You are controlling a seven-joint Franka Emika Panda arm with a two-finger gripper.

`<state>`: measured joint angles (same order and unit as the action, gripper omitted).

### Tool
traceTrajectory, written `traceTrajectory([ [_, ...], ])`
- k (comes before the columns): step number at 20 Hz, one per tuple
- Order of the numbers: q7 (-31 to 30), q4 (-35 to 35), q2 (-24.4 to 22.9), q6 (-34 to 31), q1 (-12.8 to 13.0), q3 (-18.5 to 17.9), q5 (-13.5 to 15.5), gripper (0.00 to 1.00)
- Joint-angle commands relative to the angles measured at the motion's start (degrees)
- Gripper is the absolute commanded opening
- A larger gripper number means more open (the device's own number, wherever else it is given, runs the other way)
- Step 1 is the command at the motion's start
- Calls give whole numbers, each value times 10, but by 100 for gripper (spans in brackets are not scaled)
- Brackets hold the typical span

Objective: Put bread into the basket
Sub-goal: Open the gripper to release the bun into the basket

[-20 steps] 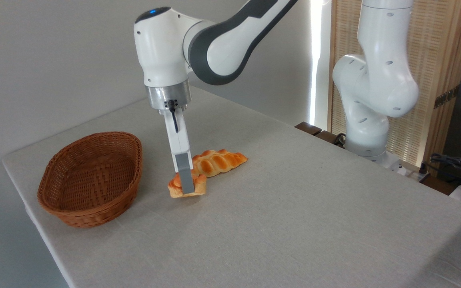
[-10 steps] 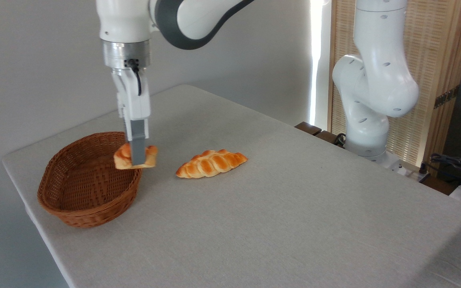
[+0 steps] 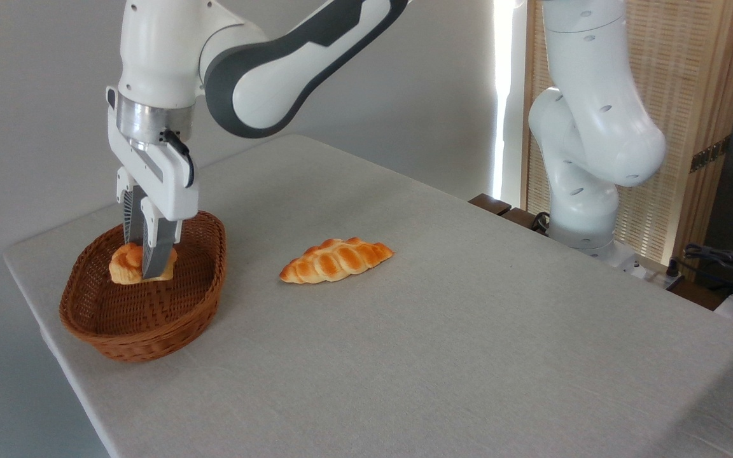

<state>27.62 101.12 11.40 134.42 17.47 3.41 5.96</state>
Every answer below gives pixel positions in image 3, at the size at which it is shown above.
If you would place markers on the dark wooden furniture edge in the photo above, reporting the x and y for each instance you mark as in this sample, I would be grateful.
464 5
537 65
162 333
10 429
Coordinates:
490 205

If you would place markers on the black screen hinge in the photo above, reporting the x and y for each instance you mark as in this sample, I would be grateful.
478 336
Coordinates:
710 154

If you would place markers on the round orange bread roll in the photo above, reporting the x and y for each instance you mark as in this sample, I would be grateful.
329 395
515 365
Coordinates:
123 266

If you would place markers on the brown wicker basket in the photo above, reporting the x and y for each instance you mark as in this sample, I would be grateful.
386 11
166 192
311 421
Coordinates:
144 305

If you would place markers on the white power strip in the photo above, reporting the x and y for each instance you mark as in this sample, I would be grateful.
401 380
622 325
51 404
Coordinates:
662 280

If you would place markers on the braided bread loaf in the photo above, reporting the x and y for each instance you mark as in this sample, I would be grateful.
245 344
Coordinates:
335 261

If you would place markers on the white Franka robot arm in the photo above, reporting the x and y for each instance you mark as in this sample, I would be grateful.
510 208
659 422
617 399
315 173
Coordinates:
265 83

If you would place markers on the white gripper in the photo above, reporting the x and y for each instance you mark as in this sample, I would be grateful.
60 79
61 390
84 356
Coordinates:
172 191

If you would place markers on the grey tablecloth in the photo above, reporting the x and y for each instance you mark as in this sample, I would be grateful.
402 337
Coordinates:
468 350

